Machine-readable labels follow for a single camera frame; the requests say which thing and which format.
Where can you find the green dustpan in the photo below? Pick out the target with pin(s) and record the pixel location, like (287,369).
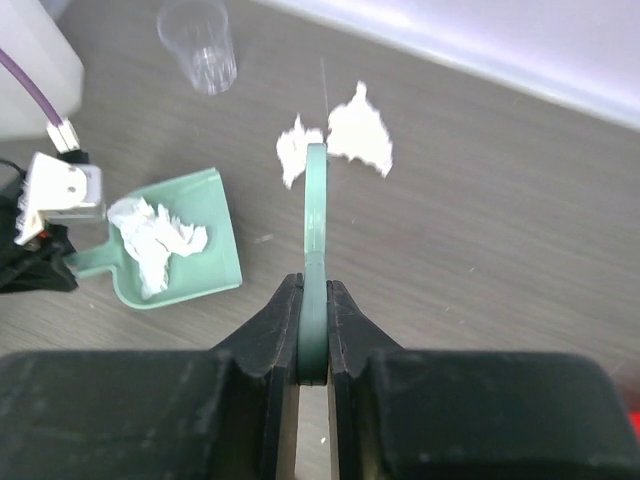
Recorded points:
(196,198)

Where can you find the white translucent trash bin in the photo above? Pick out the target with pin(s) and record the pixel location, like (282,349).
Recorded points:
(31,38)

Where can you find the paper scrap back large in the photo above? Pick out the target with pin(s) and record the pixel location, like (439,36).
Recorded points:
(357,131)

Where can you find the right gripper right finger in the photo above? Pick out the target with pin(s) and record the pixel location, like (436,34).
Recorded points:
(398,413)

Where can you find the clear plastic cup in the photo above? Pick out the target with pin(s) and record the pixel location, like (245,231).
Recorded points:
(197,34)

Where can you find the paper scrap back small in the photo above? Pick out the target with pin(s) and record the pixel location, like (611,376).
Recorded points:
(291,149)

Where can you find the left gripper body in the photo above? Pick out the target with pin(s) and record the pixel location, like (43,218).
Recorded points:
(39,267)

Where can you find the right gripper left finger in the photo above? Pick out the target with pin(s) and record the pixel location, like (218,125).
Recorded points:
(229,412)

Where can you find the green hand brush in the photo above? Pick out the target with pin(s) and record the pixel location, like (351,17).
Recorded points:
(312,349)

